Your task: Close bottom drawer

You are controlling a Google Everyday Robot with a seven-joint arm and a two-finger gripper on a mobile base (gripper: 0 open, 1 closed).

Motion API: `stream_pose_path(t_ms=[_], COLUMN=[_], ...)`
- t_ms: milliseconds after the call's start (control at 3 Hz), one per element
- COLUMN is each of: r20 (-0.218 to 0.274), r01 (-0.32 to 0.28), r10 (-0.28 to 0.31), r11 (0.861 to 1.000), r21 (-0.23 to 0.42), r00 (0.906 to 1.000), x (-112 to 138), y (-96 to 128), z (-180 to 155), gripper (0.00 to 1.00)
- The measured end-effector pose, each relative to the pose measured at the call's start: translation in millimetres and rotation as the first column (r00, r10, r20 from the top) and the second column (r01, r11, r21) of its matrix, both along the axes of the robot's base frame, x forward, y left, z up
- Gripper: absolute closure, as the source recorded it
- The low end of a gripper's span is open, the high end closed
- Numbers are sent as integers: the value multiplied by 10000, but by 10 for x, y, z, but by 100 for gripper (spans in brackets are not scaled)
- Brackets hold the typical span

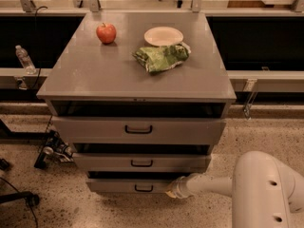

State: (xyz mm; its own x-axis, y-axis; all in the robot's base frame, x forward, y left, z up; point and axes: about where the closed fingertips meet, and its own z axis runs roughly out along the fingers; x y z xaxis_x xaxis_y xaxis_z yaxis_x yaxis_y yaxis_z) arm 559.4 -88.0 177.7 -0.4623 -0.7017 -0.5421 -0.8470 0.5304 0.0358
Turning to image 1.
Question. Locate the red apple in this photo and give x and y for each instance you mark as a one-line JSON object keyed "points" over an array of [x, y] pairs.
{"points": [[106, 33]]}

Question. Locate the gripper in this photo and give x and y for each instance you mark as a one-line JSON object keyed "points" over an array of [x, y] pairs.
{"points": [[180, 186]]}

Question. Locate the white plate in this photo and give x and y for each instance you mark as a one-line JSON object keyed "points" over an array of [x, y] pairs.
{"points": [[163, 36]]}

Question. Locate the clear plastic water bottle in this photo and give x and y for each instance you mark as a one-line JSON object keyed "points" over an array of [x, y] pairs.
{"points": [[25, 60]]}

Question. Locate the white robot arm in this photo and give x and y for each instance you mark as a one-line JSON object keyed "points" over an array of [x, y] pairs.
{"points": [[264, 191]]}

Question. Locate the green chip bag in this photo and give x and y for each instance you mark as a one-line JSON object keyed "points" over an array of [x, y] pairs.
{"points": [[163, 58]]}

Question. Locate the black device on floor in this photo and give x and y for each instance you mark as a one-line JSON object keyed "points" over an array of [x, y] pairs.
{"points": [[54, 147]]}

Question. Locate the black chair leg caster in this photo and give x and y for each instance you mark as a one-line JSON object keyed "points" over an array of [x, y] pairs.
{"points": [[31, 200]]}

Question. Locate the grey drawer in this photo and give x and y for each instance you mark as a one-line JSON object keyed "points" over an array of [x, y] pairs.
{"points": [[145, 123], [141, 157], [131, 182]]}

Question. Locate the grey middle drawer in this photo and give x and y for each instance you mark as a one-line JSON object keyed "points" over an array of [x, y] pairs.
{"points": [[141, 157]]}

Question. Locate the metal clamp hook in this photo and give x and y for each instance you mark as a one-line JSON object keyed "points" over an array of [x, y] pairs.
{"points": [[251, 89]]}

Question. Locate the grey top drawer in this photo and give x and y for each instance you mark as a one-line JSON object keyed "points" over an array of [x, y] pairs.
{"points": [[145, 123]]}

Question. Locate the grey drawer cabinet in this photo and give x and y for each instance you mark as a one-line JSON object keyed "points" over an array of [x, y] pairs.
{"points": [[89, 70]]}

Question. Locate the grey bottom drawer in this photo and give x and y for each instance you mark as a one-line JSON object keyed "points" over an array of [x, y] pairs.
{"points": [[131, 182]]}

